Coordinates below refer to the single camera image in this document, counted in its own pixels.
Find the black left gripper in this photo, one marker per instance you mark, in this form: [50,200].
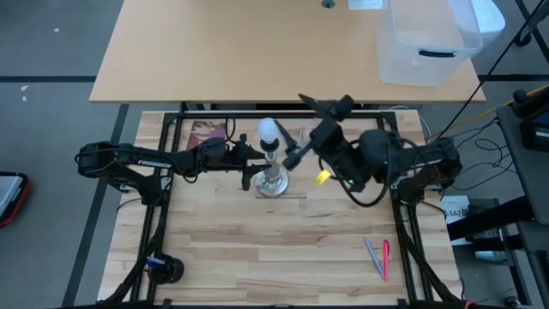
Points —
[218,152]

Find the white labelled box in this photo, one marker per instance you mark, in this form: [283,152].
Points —
[456,210]

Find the yellow tag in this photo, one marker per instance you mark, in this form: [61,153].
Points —
[322,177]

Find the black stand foot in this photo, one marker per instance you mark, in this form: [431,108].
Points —
[524,38]

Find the grey cart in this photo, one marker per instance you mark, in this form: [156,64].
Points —
[521,180]

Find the white frosted lightbulb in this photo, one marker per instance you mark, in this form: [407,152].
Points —
[267,130]

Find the grey purple pen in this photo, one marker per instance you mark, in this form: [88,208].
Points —
[374,257]

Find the tan wooden desk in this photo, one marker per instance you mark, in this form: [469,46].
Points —
[236,51]

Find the grey desk grommet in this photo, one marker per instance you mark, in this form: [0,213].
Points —
[328,3]

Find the black round pen cup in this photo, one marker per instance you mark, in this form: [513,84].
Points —
[169,270]

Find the red edged case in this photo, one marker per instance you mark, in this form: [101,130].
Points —
[13,199]

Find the metal lamp base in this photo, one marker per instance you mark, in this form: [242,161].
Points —
[272,182]

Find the small white box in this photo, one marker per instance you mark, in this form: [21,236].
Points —
[364,4]

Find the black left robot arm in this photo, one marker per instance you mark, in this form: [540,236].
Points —
[150,163]

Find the blue pen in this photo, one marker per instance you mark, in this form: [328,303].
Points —
[154,262]

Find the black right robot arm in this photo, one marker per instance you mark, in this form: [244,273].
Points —
[429,159]

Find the picture cover book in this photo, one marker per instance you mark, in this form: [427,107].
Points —
[206,131]

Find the black device on cart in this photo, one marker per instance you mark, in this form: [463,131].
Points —
[536,133]

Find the thin black pole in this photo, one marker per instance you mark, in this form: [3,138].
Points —
[489,74]

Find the clear plastic storage bin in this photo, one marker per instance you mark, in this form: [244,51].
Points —
[412,68]

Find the pink pen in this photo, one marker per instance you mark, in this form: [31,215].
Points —
[386,262]

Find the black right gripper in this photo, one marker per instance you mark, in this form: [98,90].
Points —
[328,135]

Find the black aluminium table frame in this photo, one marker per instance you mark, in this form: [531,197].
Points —
[214,114]

